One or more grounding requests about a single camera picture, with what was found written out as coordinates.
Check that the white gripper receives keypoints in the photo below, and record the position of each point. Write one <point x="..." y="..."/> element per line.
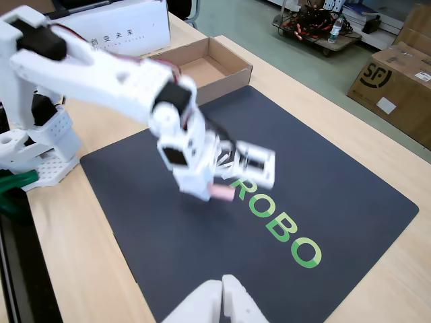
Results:
<point x="196" y="188"/>

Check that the pink tube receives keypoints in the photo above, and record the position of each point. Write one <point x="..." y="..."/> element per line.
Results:
<point x="222" y="192"/>

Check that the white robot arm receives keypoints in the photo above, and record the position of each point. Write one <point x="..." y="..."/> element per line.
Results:
<point x="101" y="77"/>

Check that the dark WOWROBO printed mat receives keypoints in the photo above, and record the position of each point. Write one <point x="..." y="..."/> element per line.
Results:
<point x="168" y="252"/>

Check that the open brown cardboard tray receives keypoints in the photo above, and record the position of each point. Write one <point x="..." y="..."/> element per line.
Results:
<point x="219" y="67"/>

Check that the long white printed box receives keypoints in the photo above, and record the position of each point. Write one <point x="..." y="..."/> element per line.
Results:
<point x="141" y="27"/>

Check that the black furniture piece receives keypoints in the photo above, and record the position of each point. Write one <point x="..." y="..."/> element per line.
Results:
<point x="185" y="11"/>

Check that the green table clamp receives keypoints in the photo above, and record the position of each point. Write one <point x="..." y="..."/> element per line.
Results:
<point x="13" y="181"/>

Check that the flat wheeled cart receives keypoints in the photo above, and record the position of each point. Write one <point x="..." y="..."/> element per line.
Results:
<point x="340" y="43"/>

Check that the clear plastic water bottle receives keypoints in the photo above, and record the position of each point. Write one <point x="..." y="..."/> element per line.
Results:
<point x="336" y="28"/>

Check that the black flat object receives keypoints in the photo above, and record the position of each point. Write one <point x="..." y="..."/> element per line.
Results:
<point x="81" y="6"/>

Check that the SF printed cardboard box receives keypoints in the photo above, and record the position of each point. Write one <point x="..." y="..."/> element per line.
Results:
<point x="397" y="101"/>

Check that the white power strip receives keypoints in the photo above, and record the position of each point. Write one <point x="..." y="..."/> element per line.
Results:
<point x="332" y="4"/>

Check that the stack of blue books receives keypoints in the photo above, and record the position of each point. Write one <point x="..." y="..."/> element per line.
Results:
<point x="358" y="13"/>

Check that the black power adapter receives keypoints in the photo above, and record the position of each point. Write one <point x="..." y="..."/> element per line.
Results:
<point x="372" y="26"/>

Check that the white low shelf board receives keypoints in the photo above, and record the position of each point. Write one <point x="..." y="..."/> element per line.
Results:
<point x="384" y="38"/>

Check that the brown cardboard piece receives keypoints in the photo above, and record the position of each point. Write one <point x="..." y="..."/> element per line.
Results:
<point x="40" y="2"/>

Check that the plain brown cardboard box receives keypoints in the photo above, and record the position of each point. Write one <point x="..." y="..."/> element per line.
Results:
<point x="415" y="30"/>

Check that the white gripper camera mount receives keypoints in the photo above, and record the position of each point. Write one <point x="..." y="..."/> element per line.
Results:
<point x="256" y="165"/>

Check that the black table edge rail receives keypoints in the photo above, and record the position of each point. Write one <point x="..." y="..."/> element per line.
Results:
<point x="20" y="269"/>

